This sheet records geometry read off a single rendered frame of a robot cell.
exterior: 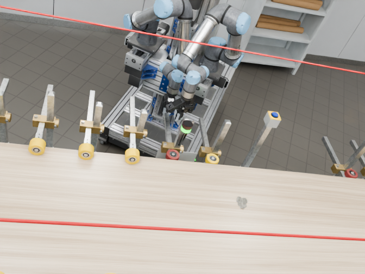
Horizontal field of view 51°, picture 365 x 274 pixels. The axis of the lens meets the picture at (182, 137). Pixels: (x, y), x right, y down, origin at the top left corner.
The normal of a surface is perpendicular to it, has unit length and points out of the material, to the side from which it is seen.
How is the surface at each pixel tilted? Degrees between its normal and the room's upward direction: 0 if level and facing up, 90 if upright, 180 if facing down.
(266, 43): 90
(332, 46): 90
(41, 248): 0
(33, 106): 0
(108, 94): 0
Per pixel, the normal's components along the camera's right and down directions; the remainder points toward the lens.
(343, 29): 0.18, 0.73
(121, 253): 0.26, -0.69
